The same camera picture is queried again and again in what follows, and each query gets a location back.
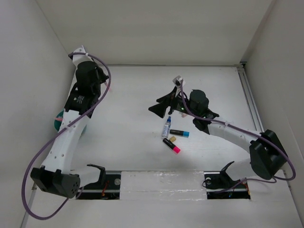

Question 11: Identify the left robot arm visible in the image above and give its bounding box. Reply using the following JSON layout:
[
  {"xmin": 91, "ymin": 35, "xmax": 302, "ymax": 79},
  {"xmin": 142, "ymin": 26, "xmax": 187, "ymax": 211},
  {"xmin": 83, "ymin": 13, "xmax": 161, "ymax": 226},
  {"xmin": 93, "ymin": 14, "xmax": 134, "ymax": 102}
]
[{"xmin": 30, "ymin": 60, "xmax": 108, "ymax": 199}]

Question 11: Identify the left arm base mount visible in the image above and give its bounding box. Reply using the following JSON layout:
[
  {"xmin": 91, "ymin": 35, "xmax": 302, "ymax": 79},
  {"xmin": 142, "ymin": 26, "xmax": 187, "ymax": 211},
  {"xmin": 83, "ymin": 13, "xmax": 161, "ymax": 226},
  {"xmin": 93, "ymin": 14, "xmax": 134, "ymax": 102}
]
[{"xmin": 75, "ymin": 164, "xmax": 122, "ymax": 200}]

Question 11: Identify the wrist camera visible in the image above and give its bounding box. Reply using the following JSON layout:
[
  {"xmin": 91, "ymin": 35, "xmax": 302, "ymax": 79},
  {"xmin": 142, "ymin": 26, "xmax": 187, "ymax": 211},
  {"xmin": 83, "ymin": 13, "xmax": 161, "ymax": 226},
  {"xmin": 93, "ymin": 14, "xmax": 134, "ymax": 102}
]
[
  {"xmin": 172, "ymin": 76, "xmax": 185, "ymax": 88},
  {"xmin": 68, "ymin": 45, "xmax": 90, "ymax": 66}
]

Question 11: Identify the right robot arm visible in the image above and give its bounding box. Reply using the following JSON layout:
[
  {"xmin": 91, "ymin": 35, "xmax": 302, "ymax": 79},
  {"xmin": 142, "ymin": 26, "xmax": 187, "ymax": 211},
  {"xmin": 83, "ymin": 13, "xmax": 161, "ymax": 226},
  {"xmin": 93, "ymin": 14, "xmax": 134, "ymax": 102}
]
[{"xmin": 148, "ymin": 86, "xmax": 290, "ymax": 187}]

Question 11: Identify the black highlighter pink cap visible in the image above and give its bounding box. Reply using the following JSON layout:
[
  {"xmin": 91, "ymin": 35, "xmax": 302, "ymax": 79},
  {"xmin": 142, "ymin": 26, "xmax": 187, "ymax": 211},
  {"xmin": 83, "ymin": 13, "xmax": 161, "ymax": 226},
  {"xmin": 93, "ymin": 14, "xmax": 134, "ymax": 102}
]
[{"xmin": 162, "ymin": 138, "xmax": 181, "ymax": 154}]

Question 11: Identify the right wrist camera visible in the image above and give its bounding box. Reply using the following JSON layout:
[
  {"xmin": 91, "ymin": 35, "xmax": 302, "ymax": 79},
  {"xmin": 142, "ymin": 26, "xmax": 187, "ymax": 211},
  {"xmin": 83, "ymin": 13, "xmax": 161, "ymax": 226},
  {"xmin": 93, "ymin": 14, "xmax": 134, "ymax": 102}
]
[{"xmin": 172, "ymin": 76, "xmax": 185, "ymax": 88}]

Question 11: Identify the clear bottle blue cap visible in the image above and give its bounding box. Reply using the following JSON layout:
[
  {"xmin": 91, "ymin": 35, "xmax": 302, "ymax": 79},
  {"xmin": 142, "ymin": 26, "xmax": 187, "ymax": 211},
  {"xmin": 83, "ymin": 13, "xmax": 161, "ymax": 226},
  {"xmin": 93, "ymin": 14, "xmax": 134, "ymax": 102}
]
[{"xmin": 161, "ymin": 116, "xmax": 171, "ymax": 139}]

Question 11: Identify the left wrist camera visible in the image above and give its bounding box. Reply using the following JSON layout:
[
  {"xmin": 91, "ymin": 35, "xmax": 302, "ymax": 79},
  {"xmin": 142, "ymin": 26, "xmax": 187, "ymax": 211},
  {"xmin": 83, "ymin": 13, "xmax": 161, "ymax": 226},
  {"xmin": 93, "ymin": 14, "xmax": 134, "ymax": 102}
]
[{"xmin": 68, "ymin": 45, "xmax": 90, "ymax": 66}]

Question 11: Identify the teal round organizer container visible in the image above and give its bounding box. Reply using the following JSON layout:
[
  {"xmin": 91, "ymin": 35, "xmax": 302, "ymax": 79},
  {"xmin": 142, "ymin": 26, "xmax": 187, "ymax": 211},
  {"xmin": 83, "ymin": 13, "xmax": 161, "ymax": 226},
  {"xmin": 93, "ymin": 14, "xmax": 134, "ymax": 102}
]
[{"xmin": 54, "ymin": 109, "xmax": 86, "ymax": 136}]

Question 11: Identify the black highlighter blue cap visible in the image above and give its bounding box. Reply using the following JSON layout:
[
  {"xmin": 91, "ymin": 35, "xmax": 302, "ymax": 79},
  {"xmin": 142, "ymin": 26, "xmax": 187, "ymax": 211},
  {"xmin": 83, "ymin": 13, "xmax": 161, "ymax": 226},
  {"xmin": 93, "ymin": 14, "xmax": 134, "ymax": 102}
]
[{"xmin": 170, "ymin": 129, "xmax": 190, "ymax": 138}]

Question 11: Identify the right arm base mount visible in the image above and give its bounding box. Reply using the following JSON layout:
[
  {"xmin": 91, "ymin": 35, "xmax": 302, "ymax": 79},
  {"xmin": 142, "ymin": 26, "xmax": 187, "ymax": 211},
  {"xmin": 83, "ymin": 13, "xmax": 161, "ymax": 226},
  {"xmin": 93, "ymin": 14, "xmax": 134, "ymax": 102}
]
[{"xmin": 202, "ymin": 161, "xmax": 251, "ymax": 200}]

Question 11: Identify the aluminium rail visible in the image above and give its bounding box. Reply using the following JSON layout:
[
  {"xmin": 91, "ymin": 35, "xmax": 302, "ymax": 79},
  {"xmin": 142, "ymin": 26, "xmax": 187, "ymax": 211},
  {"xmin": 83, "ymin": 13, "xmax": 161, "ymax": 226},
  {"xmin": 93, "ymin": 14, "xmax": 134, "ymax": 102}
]
[{"xmin": 236, "ymin": 62, "xmax": 264, "ymax": 132}]

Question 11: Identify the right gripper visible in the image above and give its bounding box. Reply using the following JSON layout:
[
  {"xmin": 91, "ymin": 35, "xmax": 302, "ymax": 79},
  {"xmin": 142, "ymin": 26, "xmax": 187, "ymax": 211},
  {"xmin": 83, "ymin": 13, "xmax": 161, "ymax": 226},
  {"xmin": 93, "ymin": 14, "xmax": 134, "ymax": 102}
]
[{"xmin": 148, "ymin": 86, "xmax": 198, "ymax": 119}]

